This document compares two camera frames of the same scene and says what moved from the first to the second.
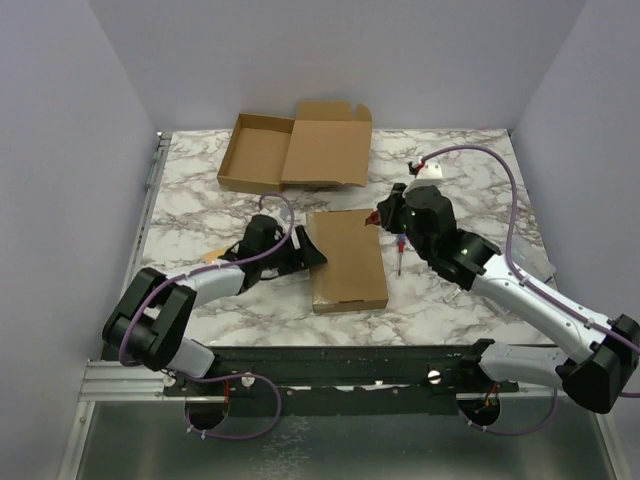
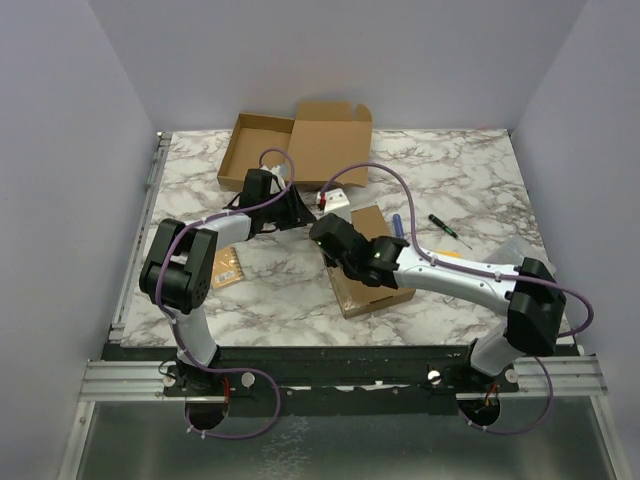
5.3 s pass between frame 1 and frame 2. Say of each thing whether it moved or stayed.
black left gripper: moved
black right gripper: moved
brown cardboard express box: stayed
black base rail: stayed
